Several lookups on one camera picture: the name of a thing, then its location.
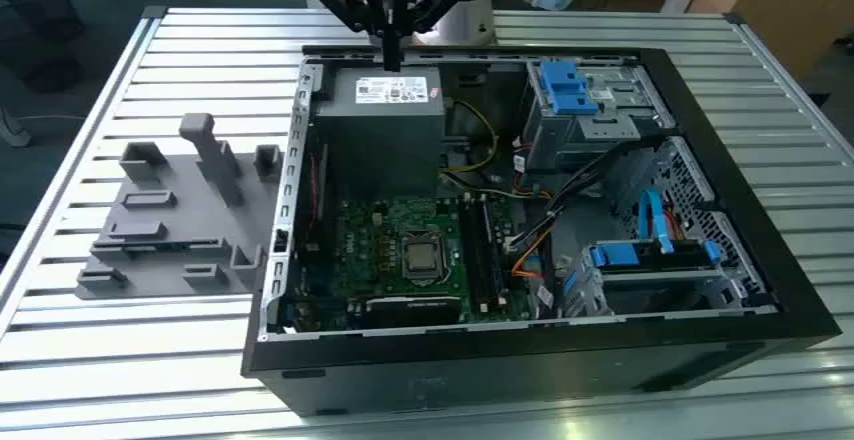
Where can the wooden cabinet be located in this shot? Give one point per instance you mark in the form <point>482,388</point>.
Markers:
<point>787,10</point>

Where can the hard disk in blue carrier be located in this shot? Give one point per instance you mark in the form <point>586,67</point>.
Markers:
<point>616,255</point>

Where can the blue board connector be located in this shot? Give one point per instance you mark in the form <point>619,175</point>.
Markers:
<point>319,282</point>

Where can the white desk foot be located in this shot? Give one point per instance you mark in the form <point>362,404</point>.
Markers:
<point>13,130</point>

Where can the RAM stick with black chips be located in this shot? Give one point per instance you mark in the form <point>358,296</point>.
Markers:
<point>494,245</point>
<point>173,247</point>

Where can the grey power supply unit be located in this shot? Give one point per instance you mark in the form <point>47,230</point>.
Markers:
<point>380,145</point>

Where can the green motherboard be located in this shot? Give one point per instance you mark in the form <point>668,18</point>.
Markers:
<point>363,270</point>

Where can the black graphics card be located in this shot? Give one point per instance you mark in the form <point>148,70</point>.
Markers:
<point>407,310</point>

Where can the beige power connector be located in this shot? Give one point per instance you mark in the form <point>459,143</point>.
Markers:
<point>376,218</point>

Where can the black PC case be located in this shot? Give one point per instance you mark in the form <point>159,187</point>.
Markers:
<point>467,365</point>

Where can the black mesh waste bin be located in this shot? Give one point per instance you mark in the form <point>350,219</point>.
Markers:
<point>40,35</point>

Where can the blue plastic drive bracket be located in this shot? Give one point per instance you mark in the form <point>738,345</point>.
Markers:
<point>563,85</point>

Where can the grey metal drive cage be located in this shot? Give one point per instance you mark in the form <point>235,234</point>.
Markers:
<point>600,132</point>

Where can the black RAM slot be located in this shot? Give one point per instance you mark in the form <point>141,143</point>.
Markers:
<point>472,245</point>

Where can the grey parts rack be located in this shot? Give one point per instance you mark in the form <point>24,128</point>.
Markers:
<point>156,280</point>

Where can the silver CPU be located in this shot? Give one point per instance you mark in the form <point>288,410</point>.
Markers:
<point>422,257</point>

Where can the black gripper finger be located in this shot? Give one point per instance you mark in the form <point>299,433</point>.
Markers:
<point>398,40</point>
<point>340,7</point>

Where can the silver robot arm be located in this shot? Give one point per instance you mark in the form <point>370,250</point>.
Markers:
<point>467,15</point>

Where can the grey metal disk bay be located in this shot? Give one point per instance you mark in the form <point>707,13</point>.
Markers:
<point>667,276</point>

